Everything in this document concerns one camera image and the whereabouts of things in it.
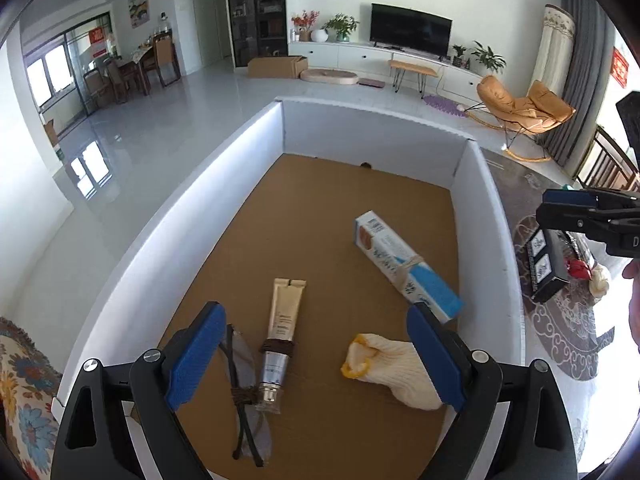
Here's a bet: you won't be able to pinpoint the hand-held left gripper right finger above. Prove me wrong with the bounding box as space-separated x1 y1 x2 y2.
406 302 581 480

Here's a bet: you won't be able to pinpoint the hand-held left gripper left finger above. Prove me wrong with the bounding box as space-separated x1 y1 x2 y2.
50 301 228 480

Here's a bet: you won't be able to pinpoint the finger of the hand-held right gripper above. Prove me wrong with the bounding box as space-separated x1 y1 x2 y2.
537 202 626 242
542 187 640 211

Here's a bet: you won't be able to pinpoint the cream knitted glove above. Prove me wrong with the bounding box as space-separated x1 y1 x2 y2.
341 332 446 412
587 264 612 298

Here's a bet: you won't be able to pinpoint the black-framed eyeglasses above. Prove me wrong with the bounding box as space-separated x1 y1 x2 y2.
220 322 275 468

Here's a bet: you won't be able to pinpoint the black printed box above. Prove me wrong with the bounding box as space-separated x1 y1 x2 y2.
522 227 576 303

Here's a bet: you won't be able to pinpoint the gold cosmetic tube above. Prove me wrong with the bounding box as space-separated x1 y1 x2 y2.
254 277 307 415

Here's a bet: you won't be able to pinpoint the blue and white toothpaste box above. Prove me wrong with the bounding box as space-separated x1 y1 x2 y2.
354 210 466 322

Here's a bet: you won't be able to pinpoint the white cardboard container box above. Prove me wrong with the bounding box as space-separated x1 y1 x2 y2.
52 96 526 480

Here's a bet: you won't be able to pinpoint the person's right hand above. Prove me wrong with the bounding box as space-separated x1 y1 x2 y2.
622 257 640 356

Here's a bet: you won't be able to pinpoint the dark wooden slatted chair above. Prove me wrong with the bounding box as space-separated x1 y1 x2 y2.
575 125 640 193

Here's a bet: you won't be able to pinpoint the red small packet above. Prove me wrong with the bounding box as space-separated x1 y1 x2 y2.
565 257 593 281

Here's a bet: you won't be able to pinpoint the orange rocking chair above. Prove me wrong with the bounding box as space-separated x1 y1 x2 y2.
462 75 577 163

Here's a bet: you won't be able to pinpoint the grey curtain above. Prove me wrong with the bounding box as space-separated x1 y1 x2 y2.
545 0 616 176

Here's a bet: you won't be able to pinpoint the red window decoration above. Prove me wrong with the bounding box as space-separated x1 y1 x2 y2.
611 46 630 83

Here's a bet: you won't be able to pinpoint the cream cloth-covered air conditioner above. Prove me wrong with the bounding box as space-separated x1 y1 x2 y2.
530 4 577 96

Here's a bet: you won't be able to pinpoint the purple floor mat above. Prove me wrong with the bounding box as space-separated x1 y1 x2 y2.
422 94 468 118

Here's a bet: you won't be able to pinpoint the broad-leaf potted plant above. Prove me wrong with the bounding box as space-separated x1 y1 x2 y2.
470 41 507 73

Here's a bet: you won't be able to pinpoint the floral printed cloth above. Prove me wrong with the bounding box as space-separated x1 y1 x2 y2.
0 316 63 480

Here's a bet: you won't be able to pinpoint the wooden bench with metal legs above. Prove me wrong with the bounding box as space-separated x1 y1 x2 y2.
387 59 440 96

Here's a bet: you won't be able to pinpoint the black flat television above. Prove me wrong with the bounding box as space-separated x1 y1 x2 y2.
371 3 454 57

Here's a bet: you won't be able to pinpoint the white low media cabinet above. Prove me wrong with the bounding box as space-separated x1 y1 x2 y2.
289 40 493 106

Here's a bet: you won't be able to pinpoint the beige pet bed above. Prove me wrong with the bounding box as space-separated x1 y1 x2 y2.
300 68 359 87

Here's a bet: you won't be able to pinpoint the wooden dining chair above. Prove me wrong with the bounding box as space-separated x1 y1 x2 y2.
82 70 111 116
105 60 135 106
152 35 182 88

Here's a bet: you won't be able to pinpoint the bushy green potted plant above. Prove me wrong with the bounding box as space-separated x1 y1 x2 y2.
321 13 361 42

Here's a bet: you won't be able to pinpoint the wooden dining table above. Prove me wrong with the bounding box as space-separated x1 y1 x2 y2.
116 49 156 96

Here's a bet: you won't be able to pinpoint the open cardboard box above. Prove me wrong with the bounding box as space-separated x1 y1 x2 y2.
247 55 309 81

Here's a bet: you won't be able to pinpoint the glass sliding door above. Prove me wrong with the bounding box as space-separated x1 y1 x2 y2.
22 12 113 116

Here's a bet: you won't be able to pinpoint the red flower arrangement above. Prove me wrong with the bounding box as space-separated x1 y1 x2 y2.
291 10 321 42

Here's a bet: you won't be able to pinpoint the red door decoration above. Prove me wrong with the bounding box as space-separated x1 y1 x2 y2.
89 27 110 58

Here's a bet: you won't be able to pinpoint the white door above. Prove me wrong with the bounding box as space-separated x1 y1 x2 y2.
191 0 233 73

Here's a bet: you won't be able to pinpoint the dark glass display cabinet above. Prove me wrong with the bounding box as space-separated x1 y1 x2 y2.
225 0 290 68

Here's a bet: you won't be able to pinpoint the framed landscape painting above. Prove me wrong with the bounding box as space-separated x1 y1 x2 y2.
127 0 150 28

